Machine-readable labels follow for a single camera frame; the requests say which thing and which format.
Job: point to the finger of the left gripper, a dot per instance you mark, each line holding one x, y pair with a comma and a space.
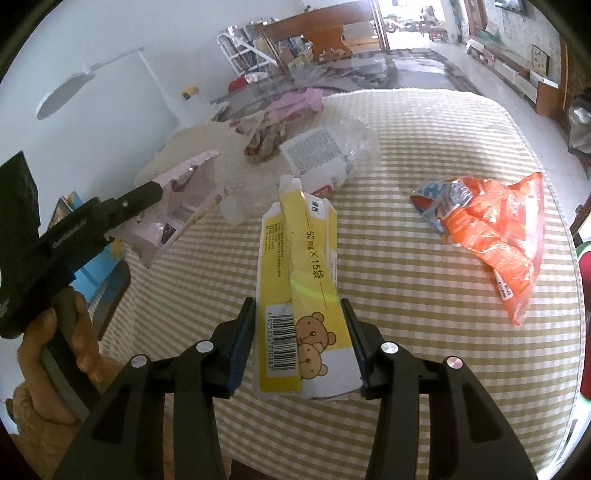
118, 211

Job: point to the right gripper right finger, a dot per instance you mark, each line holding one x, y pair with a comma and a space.
470, 438

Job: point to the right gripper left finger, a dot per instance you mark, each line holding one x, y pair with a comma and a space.
123, 436

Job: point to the pink carton box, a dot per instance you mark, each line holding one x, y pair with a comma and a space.
189, 191

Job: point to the yellow bear medicine box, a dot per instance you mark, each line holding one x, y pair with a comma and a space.
303, 345

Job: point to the pink plastic bag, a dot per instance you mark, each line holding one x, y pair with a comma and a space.
292, 105

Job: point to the person's left hand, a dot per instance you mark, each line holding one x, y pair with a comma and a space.
46, 401

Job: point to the white desk lamp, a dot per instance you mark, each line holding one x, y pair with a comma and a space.
129, 75

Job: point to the beige checkered table cloth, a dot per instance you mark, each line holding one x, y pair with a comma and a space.
435, 299

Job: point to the red container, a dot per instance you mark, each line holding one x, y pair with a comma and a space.
247, 79

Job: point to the clear crushed plastic bottle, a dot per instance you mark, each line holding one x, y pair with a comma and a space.
325, 153

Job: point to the orange snack bag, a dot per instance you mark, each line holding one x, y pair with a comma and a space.
501, 225

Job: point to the grey patterned rug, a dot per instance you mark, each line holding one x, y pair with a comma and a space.
421, 68

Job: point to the white low tv cabinet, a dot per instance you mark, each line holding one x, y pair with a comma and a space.
541, 92

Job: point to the framed picture on cabinet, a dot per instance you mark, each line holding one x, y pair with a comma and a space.
539, 61

